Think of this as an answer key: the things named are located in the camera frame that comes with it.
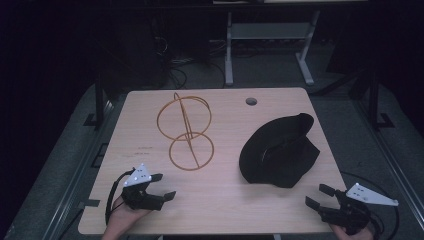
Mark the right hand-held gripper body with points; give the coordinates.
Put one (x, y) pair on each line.
(350, 213)

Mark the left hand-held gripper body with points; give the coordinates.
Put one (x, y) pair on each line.
(146, 201)

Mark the person's right hand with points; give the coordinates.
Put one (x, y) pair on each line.
(353, 236)

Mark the person's left hand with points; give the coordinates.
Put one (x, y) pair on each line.
(123, 216)

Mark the black brimmed hat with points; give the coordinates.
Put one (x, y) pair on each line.
(280, 156)

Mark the black metal stand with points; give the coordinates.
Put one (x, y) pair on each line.
(374, 100)
(99, 100)

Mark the white metal desk frame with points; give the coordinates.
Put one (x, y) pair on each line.
(266, 31)

